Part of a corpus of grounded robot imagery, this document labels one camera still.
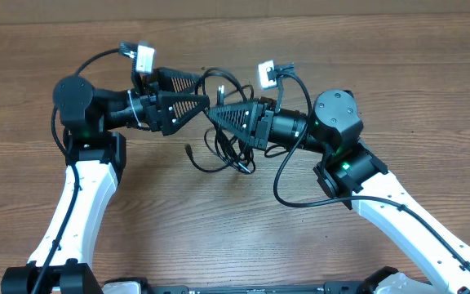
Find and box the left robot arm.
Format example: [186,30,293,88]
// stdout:
[1,68,210,293]

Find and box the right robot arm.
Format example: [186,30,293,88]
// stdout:
[207,90,470,293]

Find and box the black USB-A to C cable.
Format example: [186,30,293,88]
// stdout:
[186,67,256,174]

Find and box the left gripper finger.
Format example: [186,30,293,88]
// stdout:
[157,91,210,136]
[155,67,201,93]

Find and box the black USB-C cable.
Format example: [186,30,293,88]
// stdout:
[184,126,256,175]

